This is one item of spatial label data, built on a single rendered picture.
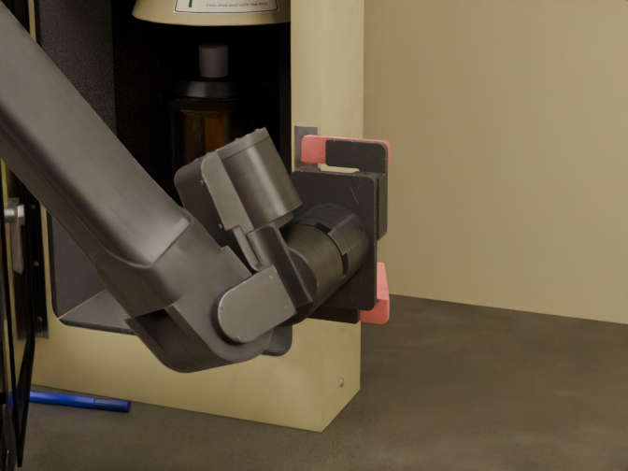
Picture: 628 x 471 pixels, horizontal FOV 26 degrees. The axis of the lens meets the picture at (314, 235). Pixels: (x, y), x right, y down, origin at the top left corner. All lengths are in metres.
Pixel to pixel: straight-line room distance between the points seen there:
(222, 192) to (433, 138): 0.77
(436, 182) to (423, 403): 0.37
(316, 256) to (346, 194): 0.09
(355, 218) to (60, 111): 0.25
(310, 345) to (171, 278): 0.45
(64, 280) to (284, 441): 0.29
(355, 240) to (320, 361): 0.33
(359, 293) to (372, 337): 0.53
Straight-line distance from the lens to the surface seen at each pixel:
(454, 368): 1.45
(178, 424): 1.32
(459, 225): 1.65
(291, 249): 0.89
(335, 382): 1.32
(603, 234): 1.61
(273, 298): 0.86
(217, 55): 1.33
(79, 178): 0.83
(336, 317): 1.03
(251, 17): 1.25
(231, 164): 0.89
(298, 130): 1.21
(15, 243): 1.09
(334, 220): 0.95
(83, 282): 1.43
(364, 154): 0.99
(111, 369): 1.38
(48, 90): 0.83
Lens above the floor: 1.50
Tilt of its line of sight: 17 degrees down
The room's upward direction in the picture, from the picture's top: straight up
